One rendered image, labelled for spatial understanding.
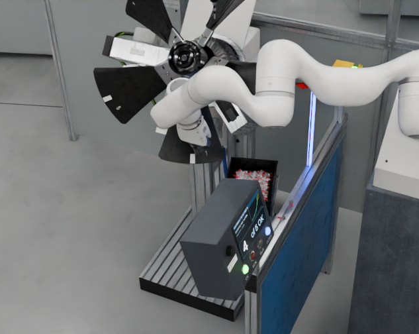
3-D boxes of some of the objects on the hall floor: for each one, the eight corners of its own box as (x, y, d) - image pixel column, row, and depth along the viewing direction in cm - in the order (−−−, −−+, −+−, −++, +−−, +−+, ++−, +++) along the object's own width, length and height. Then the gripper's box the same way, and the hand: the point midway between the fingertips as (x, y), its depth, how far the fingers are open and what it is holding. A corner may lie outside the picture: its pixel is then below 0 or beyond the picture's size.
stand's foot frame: (201, 203, 371) (200, 191, 366) (286, 228, 355) (286, 216, 350) (140, 289, 329) (138, 277, 323) (233, 322, 312) (233, 310, 307)
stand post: (200, 265, 338) (190, 101, 281) (218, 271, 335) (211, 106, 278) (196, 272, 335) (185, 107, 278) (214, 278, 332) (206, 112, 274)
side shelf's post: (247, 208, 367) (246, 65, 315) (255, 210, 366) (255, 67, 313) (244, 213, 365) (243, 69, 312) (251, 215, 363) (251, 71, 310)
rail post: (324, 266, 335) (336, 128, 286) (332, 268, 334) (346, 130, 284) (321, 272, 332) (333, 134, 283) (329, 274, 331) (343, 136, 282)
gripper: (163, 122, 233) (175, 155, 248) (205, 132, 228) (214, 166, 242) (173, 104, 236) (184, 138, 251) (214, 114, 231) (224, 148, 246)
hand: (198, 148), depth 245 cm, fingers closed
